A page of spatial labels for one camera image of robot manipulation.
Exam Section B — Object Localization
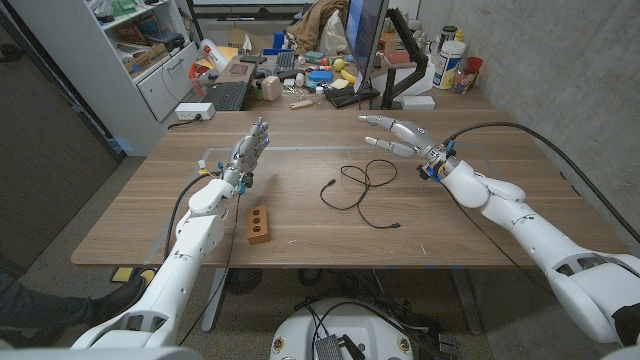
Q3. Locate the blue jeans leg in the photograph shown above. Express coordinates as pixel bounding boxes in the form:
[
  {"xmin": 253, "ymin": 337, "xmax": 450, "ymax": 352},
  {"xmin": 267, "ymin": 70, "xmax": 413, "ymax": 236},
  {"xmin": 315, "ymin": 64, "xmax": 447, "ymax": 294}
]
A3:
[{"xmin": 0, "ymin": 272, "xmax": 96, "ymax": 346}]

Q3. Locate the small dark keyboard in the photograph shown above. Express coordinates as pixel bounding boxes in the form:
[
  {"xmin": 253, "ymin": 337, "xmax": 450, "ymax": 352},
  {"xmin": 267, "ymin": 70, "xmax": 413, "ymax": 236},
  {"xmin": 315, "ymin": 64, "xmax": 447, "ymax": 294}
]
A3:
[{"xmin": 272, "ymin": 49, "xmax": 297, "ymax": 76}]

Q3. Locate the black USB cable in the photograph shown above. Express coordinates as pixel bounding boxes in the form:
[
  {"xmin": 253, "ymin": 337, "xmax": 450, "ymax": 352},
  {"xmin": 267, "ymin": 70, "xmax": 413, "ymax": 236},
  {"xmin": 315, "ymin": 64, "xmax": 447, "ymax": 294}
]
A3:
[{"xmin": 319, "ymin": 159, "xmax": 402, "ymax": 230}]

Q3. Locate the black round fan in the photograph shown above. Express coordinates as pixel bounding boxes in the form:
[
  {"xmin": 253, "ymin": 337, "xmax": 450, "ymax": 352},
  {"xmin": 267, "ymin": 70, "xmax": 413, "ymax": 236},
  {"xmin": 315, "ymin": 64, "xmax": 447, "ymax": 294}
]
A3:
[{"xmin": 224, "ymin": 268, "xmax": 264, "ymax": 296}]

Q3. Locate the black computer monitor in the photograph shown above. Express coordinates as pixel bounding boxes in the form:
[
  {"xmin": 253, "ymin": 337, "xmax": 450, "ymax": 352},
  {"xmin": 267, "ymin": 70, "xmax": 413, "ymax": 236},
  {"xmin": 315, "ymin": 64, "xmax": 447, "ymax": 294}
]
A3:
[{"xmin": 344, "ymin": 0, "xmax": 390, "ymax": 94}]

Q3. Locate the black keyboard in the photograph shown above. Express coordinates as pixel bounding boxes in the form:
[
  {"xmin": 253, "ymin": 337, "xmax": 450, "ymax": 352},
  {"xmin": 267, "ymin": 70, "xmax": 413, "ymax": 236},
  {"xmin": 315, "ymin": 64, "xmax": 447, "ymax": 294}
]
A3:
[{"xmin": 199, "ymin": 81, "xmax": 250, "ymax": 112}]

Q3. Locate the beige rounded box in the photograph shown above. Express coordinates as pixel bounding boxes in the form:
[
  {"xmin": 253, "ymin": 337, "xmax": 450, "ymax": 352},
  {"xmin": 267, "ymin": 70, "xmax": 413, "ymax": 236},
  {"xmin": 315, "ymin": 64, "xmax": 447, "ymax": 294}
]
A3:
[{"xmin": 261, "ymin": 74, "xmax": 284, "ymax": 103}]

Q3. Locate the black shoe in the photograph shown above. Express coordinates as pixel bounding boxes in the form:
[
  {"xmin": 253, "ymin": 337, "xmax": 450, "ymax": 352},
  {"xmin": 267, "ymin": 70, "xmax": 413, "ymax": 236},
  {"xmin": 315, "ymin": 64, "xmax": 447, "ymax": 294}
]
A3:
[{"xmin": 87, "ymin": 274, "xmax": 147, "ymax": 327}]

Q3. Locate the white robot torso base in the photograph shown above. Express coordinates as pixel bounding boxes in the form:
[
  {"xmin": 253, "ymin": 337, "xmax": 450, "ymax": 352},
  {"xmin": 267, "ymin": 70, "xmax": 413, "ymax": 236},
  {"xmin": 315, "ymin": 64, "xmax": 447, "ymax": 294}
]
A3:
[{"xmin": 269, "ymin": 298, "xmax": 415, "ymax": 360}]

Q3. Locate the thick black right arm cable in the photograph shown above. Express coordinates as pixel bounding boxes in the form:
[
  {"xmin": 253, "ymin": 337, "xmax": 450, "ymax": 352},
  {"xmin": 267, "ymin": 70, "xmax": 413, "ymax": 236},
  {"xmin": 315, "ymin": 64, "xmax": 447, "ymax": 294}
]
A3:
[{"xmin": 442, "ymin": 121, "xmax": 640, "ymax": 246}]

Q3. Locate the black flat case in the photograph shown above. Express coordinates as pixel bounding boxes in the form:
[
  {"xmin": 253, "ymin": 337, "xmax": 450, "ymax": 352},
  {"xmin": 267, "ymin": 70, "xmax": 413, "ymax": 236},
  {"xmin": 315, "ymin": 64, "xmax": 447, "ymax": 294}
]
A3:
[{"xmin": 323, "ymin": 84, "xmax": 381, "ymax": 110}]

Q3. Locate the grey table leg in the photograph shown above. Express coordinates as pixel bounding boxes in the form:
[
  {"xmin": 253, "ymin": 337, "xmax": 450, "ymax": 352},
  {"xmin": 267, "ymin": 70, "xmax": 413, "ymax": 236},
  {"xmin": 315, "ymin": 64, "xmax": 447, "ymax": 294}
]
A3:
[
  {"xmin": 201, "ymin": 267, "xmax": 229, "ymax": 334},
  {"xmin": 449, "ymin": 267, "xmax": 484, "ymax": 336}
]

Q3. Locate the white box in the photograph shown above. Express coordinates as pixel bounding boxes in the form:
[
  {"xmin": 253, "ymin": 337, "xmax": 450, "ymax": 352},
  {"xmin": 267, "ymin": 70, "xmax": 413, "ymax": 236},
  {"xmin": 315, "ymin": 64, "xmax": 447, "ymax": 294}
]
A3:
[{"xmin": 401, "ymin": 94, "xmax": 437, "ymax": 112}]

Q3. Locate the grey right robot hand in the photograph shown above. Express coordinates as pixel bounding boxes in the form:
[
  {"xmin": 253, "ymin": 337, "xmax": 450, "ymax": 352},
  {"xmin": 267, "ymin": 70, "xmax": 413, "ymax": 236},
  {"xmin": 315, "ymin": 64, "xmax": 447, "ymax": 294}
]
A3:
[{"xmin": 357, "ymin": 114, "xmax": 459, "ymax": 182}]

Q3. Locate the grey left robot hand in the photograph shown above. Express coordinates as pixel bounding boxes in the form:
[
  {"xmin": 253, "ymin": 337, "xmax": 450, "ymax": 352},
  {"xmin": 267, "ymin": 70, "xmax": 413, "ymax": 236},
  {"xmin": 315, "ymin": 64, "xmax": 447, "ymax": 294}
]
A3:
[{"xmin": 221, "ymin": 116, "xmax": 272, "ymax": 195}]

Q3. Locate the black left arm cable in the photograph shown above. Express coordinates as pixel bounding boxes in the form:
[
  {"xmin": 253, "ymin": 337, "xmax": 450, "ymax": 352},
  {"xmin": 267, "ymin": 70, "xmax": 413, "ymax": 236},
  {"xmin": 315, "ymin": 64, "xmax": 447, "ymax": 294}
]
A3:
[{"xmin": 163, "ymin": 169, "xmax": 224, "ymax": 261}]

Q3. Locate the white canister with blue label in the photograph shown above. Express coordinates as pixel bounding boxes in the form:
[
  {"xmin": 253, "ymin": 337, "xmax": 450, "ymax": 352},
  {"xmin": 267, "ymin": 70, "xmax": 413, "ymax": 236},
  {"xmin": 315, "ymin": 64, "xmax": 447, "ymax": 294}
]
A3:
[{"xmin": 432, "ymin": 39, "xmax": 467, "ymax": 91}]

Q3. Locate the white power strip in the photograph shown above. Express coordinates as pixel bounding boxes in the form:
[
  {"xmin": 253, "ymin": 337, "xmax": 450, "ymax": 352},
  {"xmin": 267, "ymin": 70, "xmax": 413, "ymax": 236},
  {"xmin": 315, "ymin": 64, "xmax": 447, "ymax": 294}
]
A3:
[{"xmin": 174, "ymin": 102, "xmax": 217, "ymax": 121}]

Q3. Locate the wooden block with three holes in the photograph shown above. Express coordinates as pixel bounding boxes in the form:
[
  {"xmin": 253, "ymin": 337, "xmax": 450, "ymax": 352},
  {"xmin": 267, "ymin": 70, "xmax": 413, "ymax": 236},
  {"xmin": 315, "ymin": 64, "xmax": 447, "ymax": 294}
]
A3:
[{"xmin": 245, "ymin": 204, "xmax": 272, "ymax": 246}]

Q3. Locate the white shelf cabinet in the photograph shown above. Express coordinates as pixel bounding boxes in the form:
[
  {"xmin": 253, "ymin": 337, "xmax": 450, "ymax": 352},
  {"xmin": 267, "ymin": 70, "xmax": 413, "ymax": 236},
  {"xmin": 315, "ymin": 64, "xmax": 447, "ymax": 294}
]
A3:
[{"xmin": 9, "ymin": 0, "xmax": 201, "ymax": 156}]

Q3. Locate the red cup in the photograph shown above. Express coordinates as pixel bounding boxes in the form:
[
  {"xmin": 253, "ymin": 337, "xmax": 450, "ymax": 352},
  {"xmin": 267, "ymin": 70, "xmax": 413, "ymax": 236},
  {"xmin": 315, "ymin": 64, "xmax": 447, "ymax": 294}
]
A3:
[{"xmin": 464, "ymin": 56, "xmax": 484, "ymax": 84}]

